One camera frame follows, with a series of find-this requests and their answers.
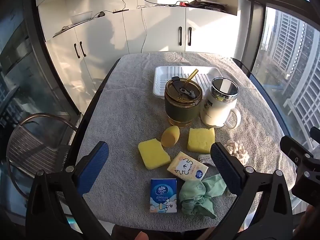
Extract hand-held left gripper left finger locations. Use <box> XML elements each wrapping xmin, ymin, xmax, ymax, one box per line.
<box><xmin>26</xmin><ymin>141</ymin><xmax>112</xmax><ymax>240</ymax></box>

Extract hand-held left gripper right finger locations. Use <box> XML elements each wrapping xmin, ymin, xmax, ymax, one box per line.
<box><xmin>210</xmin><ymin>142</ymin><xmax>293</xmax><ymax>240</ymax></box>

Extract beige knitted pad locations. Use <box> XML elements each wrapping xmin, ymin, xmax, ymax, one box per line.
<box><xmin>198</xmin><ymin>154</ymin><xmax>216</xmax><ymax>167</ymax></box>

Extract beige chenille duster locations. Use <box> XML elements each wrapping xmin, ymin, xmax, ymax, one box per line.
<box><xmin>223</xmin><ymin>140</ymin><xmax>250</xmax><ymax>166</ymax></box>

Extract yellow rectangular sponge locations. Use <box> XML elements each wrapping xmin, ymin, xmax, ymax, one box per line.
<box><xmin>187</xmin><ymin>127</ymin><xmax>216</xmax><ymax>155</ymax></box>
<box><xmin>138</xmin><ymin>138</ymin><xmax>171</xmax><ymax>170</ymax></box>

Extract yellow tissue pack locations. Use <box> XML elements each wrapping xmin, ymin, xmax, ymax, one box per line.
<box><xmin>167</xmin><ymin>151</ymin><xmax>209</xmax><ymax>181</ymax></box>

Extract egg-shaped yellow sponge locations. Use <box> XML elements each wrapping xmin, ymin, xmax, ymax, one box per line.
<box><xmin>161</xmin><ymin>126</ymin><xmax>180</xmax><ymax>147</ymax></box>

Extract blue tissue pack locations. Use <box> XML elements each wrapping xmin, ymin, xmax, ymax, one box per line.
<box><xmin>149</xmin><ymin>178</ymin><xmax>178</xmax><ymax>214</ymax></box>

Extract white ribbed plastic tray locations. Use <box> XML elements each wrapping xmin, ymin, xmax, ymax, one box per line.
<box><xmin>152</xmin><ymin>66</ymin><xmax>224</xmax><ymax>98</ymax></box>

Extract green cloth scrunchie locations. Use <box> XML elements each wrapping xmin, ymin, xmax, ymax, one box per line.
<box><xmin>179</xmin><ymin>174</ymin><xmax>232</xmax><ymax>218</ymax></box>

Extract white lidded mug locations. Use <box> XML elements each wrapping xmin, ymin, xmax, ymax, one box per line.
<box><xmin>200</xmin><ymin>77</ymin><xmax>242</xmax><ymax>130</ymax></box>

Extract metal wicker chair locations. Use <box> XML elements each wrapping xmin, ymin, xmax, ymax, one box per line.
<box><xmin>6</xmin><ymin>112</ymin><xmax>80</xmax><ymax>200</ymax></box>

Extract green glass tumbler with straw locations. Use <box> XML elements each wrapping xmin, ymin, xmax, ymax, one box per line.
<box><xmin>164</xmin><ymin>69</ymin><xmax>203</xmax><ymax>128</ymax></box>

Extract glass table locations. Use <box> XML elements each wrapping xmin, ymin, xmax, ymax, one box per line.
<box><xmin>72</xmin><ymin>55</ymin><xmax>310</xmax><ymax>230</ymax></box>

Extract high-rise building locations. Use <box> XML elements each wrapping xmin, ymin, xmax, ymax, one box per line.
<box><xmin>252</xmin><ymin>4</ymin><xmax>320</xmax><ymax>155</ymax></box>

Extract flat papers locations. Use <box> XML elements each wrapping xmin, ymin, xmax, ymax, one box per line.
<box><xmin>52</xmin><ymin>22</ymin><xmax>75</xmax><ymax>38</ymax></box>

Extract white cabinet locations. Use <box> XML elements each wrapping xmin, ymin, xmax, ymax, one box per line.
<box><xmin>37</xmin><ymin>0</ymin><xmax>240</xmax><ymax>120</ymax></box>

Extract white bowl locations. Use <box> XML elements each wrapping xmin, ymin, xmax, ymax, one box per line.
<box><xmin>70</xmin><ymin>10</ymin><xmax>93</xmax><ymax>24</ymax></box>

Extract dark window frame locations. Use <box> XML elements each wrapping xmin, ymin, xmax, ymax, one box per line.
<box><xmin>245</xmin><ymin>0</ymin><xmax>267</xmax><ymax>74</ymax></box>

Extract white cable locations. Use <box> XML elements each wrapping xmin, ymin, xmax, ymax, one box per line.
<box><xmin>140</xmin><ymin>5</ymin><xmax>148</xmax><ymax>53</ymax></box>

